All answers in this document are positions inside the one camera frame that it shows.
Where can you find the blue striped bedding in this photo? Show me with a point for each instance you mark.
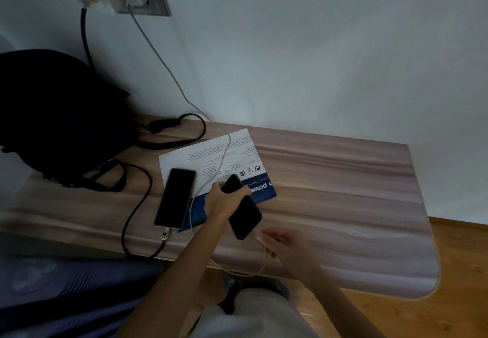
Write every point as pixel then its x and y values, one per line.
pixel 57 295

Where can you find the person's left forearm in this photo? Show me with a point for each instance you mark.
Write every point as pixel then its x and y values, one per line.
pixel 173 280

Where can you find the person's left hand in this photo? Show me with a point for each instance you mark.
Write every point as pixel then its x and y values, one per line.
pixel 219 202

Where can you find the person's right thumb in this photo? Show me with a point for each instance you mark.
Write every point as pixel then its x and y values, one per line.
pixel 272 232

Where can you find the person's left thumb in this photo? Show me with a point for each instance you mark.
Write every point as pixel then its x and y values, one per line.
pixel 239 195

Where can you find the person's grey trousers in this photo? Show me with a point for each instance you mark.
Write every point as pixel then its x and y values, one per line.
pixel 251 318

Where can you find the black bag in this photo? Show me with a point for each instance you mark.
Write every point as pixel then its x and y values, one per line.
pixel 57 116

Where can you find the person's right hand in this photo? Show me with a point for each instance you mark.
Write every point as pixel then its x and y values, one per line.
pixel 293 253

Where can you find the white and blue paper leaflet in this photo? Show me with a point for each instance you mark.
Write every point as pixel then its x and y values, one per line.
pixel 213 150

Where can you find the person's right forearm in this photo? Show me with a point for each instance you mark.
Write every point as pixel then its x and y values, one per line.
pixel 343 307

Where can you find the black smartphone with silver edge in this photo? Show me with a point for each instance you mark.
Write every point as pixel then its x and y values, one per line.
pixel 175 198

